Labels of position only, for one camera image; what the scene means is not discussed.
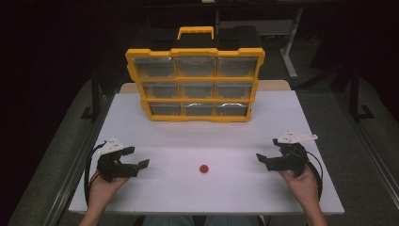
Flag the clear plastic drawer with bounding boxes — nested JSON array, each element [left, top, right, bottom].
[[215, 102, 249, 117]]

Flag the person's left hand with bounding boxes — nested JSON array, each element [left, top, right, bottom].
[[88, 173, 130, 206]]

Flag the black metal stand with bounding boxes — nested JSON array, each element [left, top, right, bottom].
[[348, 66, 375, 123], [80, 71, 105, 122]]

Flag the yellow black drawer organizer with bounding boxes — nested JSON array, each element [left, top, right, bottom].
[[124, 25, 266, 123]]

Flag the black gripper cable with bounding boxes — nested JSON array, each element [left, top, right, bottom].
[[304, 150, 325, 202], [83, 141, 107, 208]]

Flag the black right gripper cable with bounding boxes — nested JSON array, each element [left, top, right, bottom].
[[304, 150, 325, 202]]

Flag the grey metal frame rail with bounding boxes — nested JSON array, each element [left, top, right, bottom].
[[42, 93, 115, 226], [334, 93, 399, 202]]

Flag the white background table leg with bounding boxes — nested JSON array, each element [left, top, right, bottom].
[[279, 8, 305, 80]]

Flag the person's right hand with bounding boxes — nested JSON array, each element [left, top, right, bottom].
[[279, 164, 320, 208]]

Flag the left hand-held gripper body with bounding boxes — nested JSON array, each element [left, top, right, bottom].
[[96, 137, 140, 183]]

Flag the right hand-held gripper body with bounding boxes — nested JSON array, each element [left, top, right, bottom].
[[266, 130, 318, 178]]

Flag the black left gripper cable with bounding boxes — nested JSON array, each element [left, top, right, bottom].
[[83, 141, 107, 208]]

